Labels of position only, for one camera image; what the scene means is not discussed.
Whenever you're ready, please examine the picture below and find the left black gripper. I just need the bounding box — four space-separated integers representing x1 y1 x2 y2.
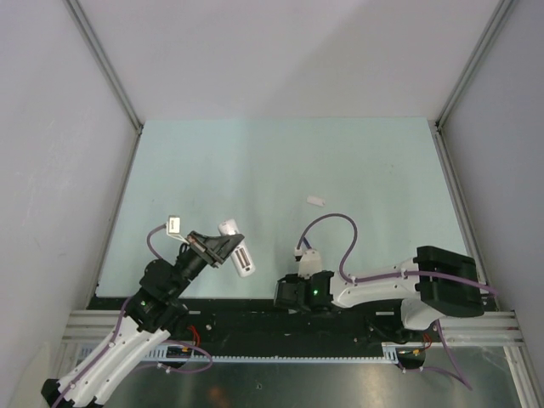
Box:
169 229 244 298

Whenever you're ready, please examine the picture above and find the white remote control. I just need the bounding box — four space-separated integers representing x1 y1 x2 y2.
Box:
218 219 256 278

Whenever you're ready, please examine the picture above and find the white battery compartment cover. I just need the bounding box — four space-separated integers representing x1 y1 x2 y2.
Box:
306 195 326 207

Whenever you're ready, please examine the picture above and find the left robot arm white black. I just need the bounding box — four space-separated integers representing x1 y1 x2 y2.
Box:
41 231 244 407

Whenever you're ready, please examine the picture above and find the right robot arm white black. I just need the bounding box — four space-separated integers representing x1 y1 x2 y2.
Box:
274 246 485 341

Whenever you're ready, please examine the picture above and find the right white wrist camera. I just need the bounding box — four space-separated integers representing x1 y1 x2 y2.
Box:
294 248 323 279

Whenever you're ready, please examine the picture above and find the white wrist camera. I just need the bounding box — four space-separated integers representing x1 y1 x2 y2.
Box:
166 215 184 241
294 248 323 279

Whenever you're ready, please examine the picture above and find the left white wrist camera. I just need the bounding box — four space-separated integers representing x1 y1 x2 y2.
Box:
166 215 184 241

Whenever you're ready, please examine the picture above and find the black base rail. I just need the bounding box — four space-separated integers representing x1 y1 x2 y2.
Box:
84 297 451 358

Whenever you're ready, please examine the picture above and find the grey slotted cable duct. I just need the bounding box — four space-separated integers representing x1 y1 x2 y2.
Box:
144 342 443 365

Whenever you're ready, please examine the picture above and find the left aluminium frame post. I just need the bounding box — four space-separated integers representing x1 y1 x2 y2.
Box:
63 0 144 133

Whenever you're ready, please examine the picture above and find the aluminium frame post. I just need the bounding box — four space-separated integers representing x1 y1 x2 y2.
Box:
435 0 518 128
63 0 144 133

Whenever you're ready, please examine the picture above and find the right aluminium frame post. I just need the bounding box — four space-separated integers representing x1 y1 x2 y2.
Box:
435 0 518 128

